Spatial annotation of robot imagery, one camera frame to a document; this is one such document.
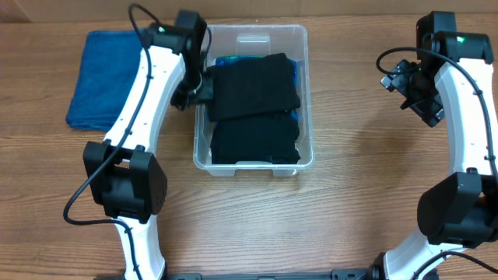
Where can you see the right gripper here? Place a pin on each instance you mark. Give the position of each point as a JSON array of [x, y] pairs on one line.
[[422, 107]]

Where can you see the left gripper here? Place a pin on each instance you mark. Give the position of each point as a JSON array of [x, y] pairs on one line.
[[208, 96]]

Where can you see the shiny blue sequin cloth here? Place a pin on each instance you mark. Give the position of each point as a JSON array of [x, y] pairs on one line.
[[233, 60]]

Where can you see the clear plastic storage bin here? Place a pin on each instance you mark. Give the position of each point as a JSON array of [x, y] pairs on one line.
[[259, 40]]

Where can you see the black cloth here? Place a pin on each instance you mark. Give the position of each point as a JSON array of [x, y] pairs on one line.
[[268, 138], [253, 87]]

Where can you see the blue denim jeans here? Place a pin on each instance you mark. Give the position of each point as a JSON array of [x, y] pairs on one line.
[[109, 64]]

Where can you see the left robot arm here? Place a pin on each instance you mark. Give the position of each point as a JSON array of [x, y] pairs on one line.
[[124, 176]]

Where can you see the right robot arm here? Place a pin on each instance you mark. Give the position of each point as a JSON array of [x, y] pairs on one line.
[[451, 81]]

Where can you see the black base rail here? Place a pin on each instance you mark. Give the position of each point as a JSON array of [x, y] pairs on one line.
[[336, 274]]

